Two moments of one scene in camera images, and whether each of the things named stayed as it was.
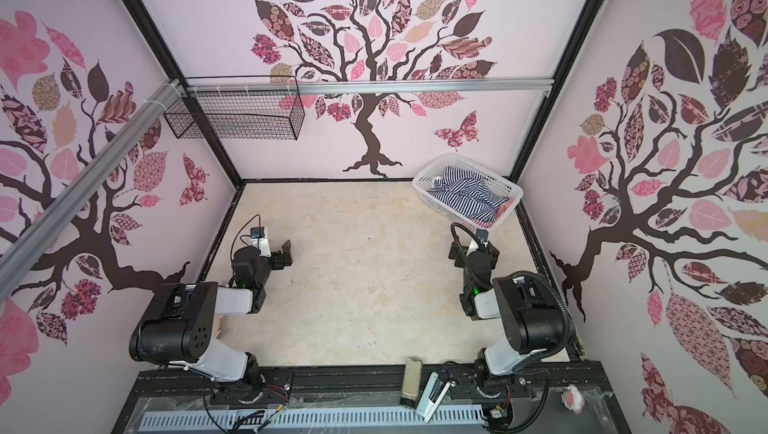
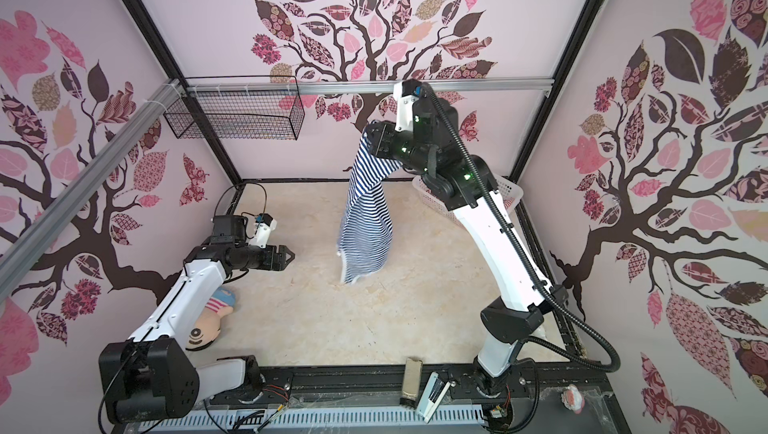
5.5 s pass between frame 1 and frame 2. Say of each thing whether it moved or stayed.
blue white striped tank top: moved
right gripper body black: moved
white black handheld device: stayed
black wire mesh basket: stayed
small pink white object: stayed
